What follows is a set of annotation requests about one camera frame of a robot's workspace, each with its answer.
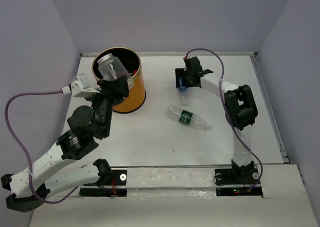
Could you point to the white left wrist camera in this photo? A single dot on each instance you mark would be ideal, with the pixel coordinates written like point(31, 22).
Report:
point(79, 88)

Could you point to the blue label plastic bottle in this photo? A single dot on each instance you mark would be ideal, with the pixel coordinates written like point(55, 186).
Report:
point(184, 96)

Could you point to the orange bin with gold rim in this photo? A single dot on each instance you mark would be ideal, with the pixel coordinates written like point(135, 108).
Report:
point(132, 63)

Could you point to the clear jar with metal lid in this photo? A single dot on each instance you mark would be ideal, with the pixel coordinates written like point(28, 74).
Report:
point(111, 68)

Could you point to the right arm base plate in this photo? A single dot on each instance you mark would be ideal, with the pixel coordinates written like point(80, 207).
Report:
point(229, 186)

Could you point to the green label plastic bottle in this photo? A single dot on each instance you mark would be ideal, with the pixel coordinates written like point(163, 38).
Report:
point(187, 118)

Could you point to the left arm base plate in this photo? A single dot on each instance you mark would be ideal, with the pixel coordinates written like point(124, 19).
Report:
point(112, 187)

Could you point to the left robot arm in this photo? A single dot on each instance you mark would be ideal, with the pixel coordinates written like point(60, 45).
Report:
point(45, 177)

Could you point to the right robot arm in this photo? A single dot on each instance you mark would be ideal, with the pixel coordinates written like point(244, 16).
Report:
point(240, 112)

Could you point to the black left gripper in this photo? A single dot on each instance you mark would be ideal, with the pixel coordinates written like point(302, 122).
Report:
point(116, 90)

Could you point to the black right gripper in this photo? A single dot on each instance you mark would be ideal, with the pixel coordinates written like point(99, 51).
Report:
point(181, 73)

